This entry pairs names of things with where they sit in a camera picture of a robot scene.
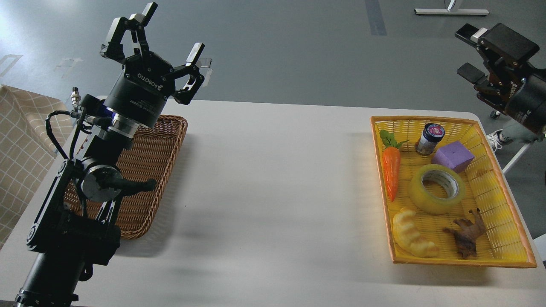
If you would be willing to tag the small dark-lidded jar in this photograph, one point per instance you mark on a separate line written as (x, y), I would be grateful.
(431, 135)

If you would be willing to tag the yellow plastic basket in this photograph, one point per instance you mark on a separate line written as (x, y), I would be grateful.
(505, 243)

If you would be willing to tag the brown wicker basket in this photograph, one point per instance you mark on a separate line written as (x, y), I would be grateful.
(152, 156)

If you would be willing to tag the orange toy carrot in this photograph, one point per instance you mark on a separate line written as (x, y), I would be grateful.
(391, 161)

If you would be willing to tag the person in grey clothes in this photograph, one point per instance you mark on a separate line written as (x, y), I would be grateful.
(511, 132)

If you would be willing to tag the purple foam block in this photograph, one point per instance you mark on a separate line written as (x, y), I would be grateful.
(454, 156)

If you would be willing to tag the white stand base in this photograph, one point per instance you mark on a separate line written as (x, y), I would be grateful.
(452, 7)

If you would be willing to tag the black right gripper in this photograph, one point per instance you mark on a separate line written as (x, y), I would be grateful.
(513, 87)

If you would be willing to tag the toy croissant bread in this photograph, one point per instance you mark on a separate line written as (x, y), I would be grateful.
(408, 236)

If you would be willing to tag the brown toy animal figure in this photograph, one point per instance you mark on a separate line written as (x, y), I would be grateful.
(465, 238)

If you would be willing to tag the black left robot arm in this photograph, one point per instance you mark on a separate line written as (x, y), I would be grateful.
(75, 227)

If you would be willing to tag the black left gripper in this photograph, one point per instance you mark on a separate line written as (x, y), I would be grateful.
(143, 87)

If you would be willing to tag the yellow tape roll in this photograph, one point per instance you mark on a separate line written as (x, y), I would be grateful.
(435, 189)

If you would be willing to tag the beige checkered cloth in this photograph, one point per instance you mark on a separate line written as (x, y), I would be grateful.
(26, 153)

